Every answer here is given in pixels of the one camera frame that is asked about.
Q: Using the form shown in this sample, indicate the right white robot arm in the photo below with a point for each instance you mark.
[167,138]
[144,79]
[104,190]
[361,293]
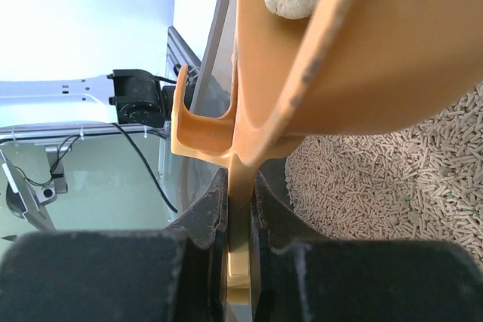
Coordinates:
[52,104]

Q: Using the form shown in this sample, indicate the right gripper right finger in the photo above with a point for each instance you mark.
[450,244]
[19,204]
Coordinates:
[298,274]

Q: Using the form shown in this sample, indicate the yellow litter scoop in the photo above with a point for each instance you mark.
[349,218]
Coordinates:
[355,67]

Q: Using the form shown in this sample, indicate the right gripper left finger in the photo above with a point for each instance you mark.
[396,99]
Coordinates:
[177,273]

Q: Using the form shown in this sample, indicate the grey litter box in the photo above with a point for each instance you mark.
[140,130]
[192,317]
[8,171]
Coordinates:
[422,182]

